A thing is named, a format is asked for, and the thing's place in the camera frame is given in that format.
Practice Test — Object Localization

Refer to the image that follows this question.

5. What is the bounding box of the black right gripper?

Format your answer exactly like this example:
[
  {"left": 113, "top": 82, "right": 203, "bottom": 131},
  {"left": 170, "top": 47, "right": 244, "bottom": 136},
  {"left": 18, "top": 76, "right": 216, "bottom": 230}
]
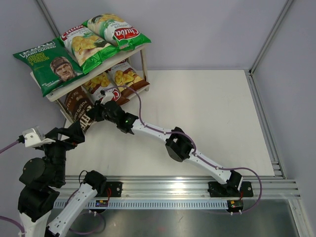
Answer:
[{"left": 86, "top": 101, "right": 119, "bottom": 125}]

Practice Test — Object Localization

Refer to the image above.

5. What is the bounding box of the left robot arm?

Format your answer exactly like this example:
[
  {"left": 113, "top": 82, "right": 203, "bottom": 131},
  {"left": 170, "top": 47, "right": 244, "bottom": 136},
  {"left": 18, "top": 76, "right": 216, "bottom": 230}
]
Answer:
[{"left": 18, "top": 121, "right": 107, "bottom": 237}]

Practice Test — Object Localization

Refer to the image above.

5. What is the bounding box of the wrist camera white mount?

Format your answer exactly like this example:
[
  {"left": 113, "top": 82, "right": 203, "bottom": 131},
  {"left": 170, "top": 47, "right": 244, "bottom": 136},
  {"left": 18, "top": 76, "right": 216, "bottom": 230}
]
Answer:
[
  {"left": 18, "top": 126, "right": 56, "bottom": 148},
  {"left": 100, "top": 89, "right": 115, "bottom": 104}
]

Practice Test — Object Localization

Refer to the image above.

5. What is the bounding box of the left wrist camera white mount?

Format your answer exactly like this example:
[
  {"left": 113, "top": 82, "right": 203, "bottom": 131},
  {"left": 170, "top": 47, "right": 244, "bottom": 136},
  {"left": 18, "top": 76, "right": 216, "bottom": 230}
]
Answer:
[{"left": 18, "top": 126, "right": 56, "bottom": 148}]

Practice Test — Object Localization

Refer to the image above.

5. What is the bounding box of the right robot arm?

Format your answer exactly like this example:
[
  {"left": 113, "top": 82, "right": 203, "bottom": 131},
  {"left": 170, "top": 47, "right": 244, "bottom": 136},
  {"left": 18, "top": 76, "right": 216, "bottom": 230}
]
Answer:
[{"left": 87, "top": 101, "right": 243, "bottom": 196}]

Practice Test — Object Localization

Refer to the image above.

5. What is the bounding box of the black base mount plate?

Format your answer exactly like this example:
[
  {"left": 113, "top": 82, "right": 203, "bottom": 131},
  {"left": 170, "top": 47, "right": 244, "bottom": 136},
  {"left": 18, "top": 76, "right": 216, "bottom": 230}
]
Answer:
[
  {"left": 97, "top": 181, "right": 122, "bottom": 198},
  {"left": 208, "top": 181, "right": 254, "bottom": 198}
]

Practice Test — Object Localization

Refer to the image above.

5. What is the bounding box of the white two-tier wooden shelf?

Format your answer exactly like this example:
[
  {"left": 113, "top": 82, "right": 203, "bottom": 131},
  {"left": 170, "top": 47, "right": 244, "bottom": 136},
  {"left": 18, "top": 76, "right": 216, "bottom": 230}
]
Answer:
[{"left": 25, "top": 45, "right": 149, "bottom": 122}]

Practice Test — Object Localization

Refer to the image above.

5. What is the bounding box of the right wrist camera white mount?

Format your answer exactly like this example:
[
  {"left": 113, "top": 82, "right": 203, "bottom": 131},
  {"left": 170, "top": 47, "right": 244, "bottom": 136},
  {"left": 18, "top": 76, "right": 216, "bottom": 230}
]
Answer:
[{"left": 100, "top": 89, "right": 115, "bottom": 104}]

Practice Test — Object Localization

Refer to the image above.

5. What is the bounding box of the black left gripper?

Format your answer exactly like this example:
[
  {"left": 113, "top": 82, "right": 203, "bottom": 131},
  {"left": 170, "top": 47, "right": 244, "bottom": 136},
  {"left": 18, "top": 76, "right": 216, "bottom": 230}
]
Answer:
[{"left": 40, "top": 119, "right": 84, "bottom": 184}]

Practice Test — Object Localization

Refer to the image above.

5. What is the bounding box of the brown Chuba barbecue chips bag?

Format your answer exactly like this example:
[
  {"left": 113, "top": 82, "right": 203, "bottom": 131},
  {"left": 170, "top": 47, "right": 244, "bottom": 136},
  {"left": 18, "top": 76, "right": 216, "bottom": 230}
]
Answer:
[{"left": 107, "top": 59, "right": 150, "bottom": 97}]

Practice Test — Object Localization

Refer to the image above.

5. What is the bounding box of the white slotted cable duct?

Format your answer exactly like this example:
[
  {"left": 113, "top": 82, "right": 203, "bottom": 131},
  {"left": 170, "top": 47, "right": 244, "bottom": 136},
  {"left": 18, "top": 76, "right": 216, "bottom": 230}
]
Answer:
[{"left": 53, "top": 199, "right": 229, "bottom": 209}]

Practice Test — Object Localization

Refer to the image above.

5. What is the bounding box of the left aluminium frame post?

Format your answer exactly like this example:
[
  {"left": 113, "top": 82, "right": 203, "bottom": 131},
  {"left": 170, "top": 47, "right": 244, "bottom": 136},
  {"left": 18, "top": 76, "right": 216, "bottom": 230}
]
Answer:
[{"left": 36, "top": 0, "right": 63, "bottom": 44}]

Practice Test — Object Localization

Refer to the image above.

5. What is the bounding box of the green Chuba chips bag large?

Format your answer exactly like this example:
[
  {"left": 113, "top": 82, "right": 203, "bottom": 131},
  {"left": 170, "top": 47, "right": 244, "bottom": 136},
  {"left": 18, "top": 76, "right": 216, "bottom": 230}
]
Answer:
[{"left": 83, "top": 14, "right": 151, "bottom": 51}]

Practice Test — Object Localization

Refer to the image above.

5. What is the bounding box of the aluminium frame post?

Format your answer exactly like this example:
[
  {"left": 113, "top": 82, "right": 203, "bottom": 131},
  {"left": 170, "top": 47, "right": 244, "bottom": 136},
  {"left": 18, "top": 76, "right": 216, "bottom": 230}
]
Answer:
[
  {"left": 249, "top": 0, "right": 296, "bottom": 76},
  {"left": 36, "top": 0, "right": 63, "bottom": 44}
]

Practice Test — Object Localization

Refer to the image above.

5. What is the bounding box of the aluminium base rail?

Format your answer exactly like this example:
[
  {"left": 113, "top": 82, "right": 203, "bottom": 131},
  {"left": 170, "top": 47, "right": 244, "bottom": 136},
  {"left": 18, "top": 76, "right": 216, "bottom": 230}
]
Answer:
[{"left": 59, "top": 175, "right": 301, "bottom": 199}]

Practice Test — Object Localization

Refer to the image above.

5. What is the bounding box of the green Chuba chips bag small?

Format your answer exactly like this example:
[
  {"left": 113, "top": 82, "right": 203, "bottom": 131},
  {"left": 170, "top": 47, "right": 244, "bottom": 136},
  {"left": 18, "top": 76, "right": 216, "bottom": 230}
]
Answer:
[{"left": 58, "top": 25, "right": 119, "bottom": 74}]

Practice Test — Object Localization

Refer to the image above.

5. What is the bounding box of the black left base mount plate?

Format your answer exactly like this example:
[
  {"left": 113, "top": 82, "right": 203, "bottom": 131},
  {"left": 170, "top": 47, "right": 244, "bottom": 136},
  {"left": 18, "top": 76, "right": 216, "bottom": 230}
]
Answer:
[{"left": 97, "top": 181, "right": 122, "bottom": 198}]

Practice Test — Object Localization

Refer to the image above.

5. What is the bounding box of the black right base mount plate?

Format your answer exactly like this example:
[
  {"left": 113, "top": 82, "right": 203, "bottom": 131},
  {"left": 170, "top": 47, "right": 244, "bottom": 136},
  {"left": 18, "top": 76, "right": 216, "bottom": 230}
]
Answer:
[{"left": 208, "top": 181, "right": 254, "bottom": 198}]

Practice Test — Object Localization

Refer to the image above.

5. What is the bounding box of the green Real hand cooked bag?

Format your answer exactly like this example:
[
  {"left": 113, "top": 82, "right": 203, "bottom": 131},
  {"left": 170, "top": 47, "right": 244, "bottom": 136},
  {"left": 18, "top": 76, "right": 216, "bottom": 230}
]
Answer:
[{"left": 13, "top": 39, "right": 84, "bottom": 96}]

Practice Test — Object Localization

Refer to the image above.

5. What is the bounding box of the right aluminium frame post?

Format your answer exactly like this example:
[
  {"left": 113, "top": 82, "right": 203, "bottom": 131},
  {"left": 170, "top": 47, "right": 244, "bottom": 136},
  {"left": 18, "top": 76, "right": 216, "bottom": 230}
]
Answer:
[{"left": 249, "top": 0, "right": 296, "bottom": 76}]

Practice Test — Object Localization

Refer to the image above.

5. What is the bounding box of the brown Kettle sea salt bag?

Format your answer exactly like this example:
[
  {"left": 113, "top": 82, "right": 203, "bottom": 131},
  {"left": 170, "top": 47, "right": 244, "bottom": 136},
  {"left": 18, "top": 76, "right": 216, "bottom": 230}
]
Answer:
[{"left": 64, "top": 86, "right": 93, "bottom": 134}]

